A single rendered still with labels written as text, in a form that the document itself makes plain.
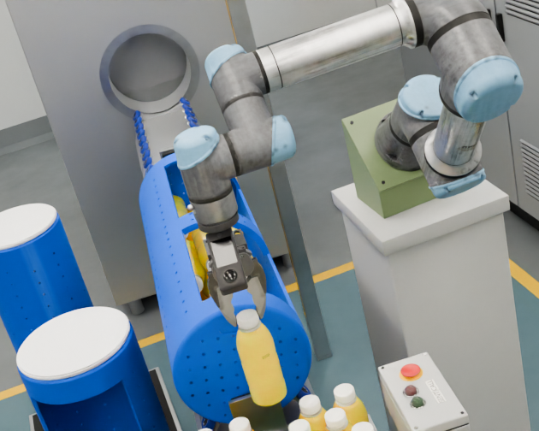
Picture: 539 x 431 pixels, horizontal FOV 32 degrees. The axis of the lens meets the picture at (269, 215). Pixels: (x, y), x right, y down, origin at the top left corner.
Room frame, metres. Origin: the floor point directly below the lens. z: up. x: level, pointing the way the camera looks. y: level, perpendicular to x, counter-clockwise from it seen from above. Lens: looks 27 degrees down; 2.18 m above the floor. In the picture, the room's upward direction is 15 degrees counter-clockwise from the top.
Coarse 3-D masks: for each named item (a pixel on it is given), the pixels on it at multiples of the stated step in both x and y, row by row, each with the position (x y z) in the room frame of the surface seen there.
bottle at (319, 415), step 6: (300, 414) 1.39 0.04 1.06; (318, 414) 1.37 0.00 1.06; (324, 414) 1.38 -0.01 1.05; (306, 420) 1.37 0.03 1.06; (312, 420) 1.37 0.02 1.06; (318, 420) 1.37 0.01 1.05; (324, 420) 1.37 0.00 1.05; (312, 426) 1.36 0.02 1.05; (318, 426) 1.36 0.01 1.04; (324, 426) 1.36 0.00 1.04
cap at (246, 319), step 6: (240, 312) 1.39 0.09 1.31; (246, 312) 1.39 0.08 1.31; (252, 312) 1.39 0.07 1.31; (240, 318) 1.38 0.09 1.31; (246, 318) 1.37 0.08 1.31; (252, 318) 1.37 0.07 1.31; (258, 318) 1.38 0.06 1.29; (240, 324) 1.37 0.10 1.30; (246, 324) 1.36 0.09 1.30; (252, 324) 1.36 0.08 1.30
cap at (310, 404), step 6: (306, 396) 1.40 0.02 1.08; (312, 396) 1.40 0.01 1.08; (300, 402) 1.39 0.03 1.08; (306, 402) 1.39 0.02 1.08; (312, 402) 1.38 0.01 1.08; (318, 402) 1.38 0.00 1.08; (300, 408) 1.38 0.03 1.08; (306, 408) 1.37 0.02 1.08; (312, 408) 1.37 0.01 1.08; (318, 408) 1.37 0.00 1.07; (306, 414) 1.37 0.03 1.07; (312, 414) 1.37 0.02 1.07
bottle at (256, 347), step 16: (240, 336) 1.37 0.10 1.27; (256, 336) 1.36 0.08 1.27; (240, 352) 1.36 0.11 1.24; (256, 352) 1.35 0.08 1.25; (272, 352) 1.36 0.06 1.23; (256, 368) 1.35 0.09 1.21; (272, 368) 1.36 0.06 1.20; (256, 384) 1.35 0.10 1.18; (272, 384) 1.35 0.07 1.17; (256, 400) 1.36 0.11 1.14; (272, 400) 1.35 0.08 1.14
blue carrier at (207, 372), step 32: (160, 160) 2.39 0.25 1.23; (160, 192) 2.20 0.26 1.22; (160, 224) 2.04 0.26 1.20; (192, 224) 1.93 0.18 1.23; (256, 224) 2.11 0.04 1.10; (160, 256) 1.91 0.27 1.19; (256, 256) 2.08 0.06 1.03; (160, 288) 1.81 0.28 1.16; (192, 288) 1.66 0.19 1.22; (192, 320) 1.55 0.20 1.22; (224, 320) 1.53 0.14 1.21; (288, 320) 1.54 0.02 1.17; (192, 352) 1.52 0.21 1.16; (224, 352) 1.53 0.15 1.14; (288, 352) 1.54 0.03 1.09; (192, 384) 1.52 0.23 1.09; (224, 384) 1.53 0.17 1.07; (288, 384) 1.54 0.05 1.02; (224, 416) 1.53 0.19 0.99
